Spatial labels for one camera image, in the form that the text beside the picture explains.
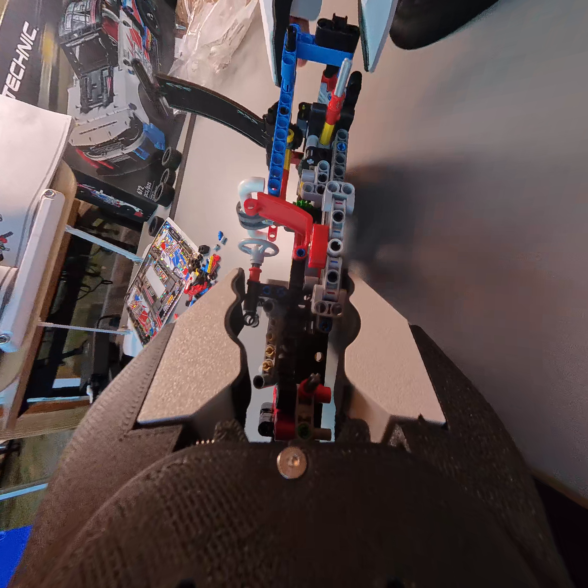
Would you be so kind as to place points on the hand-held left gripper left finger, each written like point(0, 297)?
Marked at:
point(188, 367)

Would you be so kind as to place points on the blue L-shaped lego beam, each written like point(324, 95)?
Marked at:
point(321, 51)

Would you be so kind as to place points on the holographic sticker sheet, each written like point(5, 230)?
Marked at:
point(160, 285)

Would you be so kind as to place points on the pile of loose lego pieces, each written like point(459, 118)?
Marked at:
point(202, 275)

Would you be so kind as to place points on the lego instruction booklet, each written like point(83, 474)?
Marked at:
point(27, 160)

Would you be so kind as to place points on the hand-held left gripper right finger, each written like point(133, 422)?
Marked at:
point(390, 367)

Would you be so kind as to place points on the blue plastic bin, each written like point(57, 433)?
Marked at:
point(13, 560)

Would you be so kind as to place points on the black lego perpendicular connector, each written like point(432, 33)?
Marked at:
point(337, 34)

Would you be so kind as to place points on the black rubber tyre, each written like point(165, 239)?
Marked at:
point(164, 195)
point(156, 226)
point(171, 157)
point(167, 177)

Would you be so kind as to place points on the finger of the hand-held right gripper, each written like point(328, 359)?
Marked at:
point(374, 27)
point(271, 27)

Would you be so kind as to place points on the person's right hand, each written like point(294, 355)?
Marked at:
point(305, 27)

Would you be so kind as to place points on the black box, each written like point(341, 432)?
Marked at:
point(92, 92)

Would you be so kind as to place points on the lego car model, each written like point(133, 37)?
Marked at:
point(294, 229)

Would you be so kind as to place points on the clear plastic bag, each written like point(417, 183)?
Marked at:
point(216, 41)

